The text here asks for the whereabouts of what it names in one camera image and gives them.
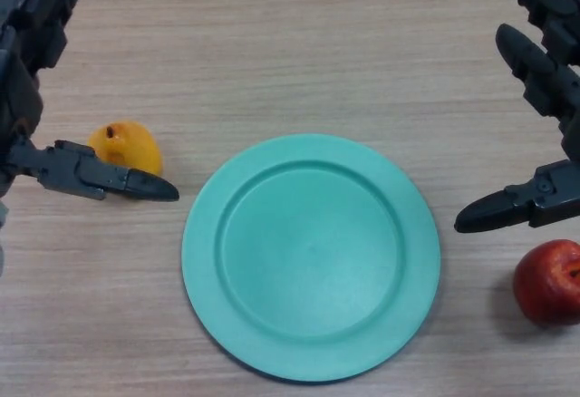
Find yellow pear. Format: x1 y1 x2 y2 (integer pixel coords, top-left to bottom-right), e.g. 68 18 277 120
86 119 163 177

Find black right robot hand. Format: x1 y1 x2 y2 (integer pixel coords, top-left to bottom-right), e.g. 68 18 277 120
454 0 580 235

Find green round plate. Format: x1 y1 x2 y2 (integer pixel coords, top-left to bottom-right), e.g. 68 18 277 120
180 132 441 383

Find red apple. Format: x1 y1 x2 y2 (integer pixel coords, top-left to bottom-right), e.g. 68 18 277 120
512 239 580 327

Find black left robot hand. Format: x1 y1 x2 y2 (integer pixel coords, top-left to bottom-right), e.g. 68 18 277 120
0 0 180 203

